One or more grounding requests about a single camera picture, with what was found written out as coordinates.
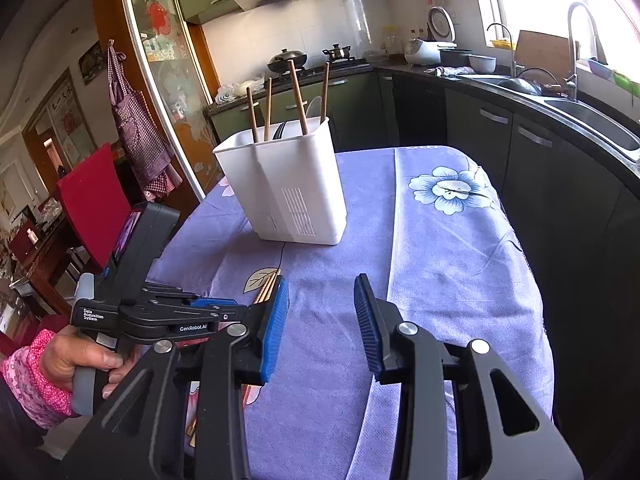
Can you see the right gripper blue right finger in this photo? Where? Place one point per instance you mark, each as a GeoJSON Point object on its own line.
{"type": "Point", "coordinates": [371, 324]}

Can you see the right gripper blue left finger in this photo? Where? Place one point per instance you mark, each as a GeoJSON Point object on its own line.
{"type": "Point", "coordinates": [272, 328]}

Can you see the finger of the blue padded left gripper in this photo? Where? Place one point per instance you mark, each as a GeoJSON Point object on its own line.
{"type": "Point", "coordinates": [214, 302]}

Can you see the wooden chopstick six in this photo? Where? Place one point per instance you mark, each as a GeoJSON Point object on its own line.
{"type": "Point", "coordinates": [272, 289]}

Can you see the wooden chopstick five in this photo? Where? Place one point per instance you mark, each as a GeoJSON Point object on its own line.
{"type": "Point", "coordinates": [265, 287]}

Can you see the wooden chopstick one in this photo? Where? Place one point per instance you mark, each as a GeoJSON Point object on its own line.
{"type": "Point", "coordinates": [250, 107]}

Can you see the black plastic fork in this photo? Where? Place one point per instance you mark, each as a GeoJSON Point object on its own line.
{"type": "Point", "coordinates": [279, 131]}

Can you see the translucent plastic spoon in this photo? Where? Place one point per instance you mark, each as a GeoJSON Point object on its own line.
{"type": "Point", "coordinates": [314, 107]}

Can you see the wooden chopstick four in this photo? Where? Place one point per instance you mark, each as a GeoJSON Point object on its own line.
{"type": "Point", "coordinates": [324, 92]}

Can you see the wooden chopstick two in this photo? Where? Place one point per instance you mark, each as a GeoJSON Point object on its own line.
{"type": "Point", "coordinates": [300, 106]}

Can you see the wooden chopstick three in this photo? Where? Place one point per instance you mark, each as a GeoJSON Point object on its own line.
{"type": "Point", "coordinates": [267, 109]}

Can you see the steel kitchen sink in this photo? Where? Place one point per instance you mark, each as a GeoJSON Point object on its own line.
{"type": "Point", "coordinates": [618, 136]}

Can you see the person left hand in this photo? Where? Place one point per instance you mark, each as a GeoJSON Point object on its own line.
{"type": "Point", "coordinates": [67, 350]}

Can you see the red covered chair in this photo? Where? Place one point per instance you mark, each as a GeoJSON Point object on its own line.
{"type": "Point", "coordinates": [94, 205]}

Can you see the purple floral tablecloth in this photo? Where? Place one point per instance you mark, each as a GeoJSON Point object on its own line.
{"type": "Point", "coordinates": [427, 228]}

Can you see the purple checkered apron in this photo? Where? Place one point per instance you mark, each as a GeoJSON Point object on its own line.
{"type": "Point", "coordinates": [148, 153]}

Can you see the white plastic utensil holder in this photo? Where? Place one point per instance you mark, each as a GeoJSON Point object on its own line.
{"type": "Point", "coordinates": [290, 189]}

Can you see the white plastic bags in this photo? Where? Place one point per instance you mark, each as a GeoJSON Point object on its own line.
{"type": "Point", "coordinates": [228, 93]}

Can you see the dark lower counter cabinets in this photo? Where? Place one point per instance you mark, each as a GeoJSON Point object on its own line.
{"type": "Point", "coordinates": [573, 200]}

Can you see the black wok with lid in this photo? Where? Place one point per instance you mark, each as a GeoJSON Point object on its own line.
{"type": "Point", "coordinates": [280, 63]}

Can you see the glass sliding door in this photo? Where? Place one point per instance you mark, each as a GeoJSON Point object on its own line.
{"type": "Point", "coordinates": [176, 85]}

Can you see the small steel pot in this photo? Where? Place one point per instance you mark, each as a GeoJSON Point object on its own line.
{"type": "Point", "coordinates": [337, 53]}

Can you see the white bowl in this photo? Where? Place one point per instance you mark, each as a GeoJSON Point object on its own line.
{"type": "Point", "coordinates": [482, 64]}

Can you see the white rice cooker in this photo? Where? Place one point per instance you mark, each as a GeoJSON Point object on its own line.
{"type": "Point", "coordinates": [425, 46]}

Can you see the wooden cutting board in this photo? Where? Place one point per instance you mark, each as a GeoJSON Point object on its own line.
{"type": "Point", "coordinates": [537, 50]}

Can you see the wall picture poster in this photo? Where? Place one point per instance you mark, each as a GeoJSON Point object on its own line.
{"type": "Point", "coordinates": [92, 63]}

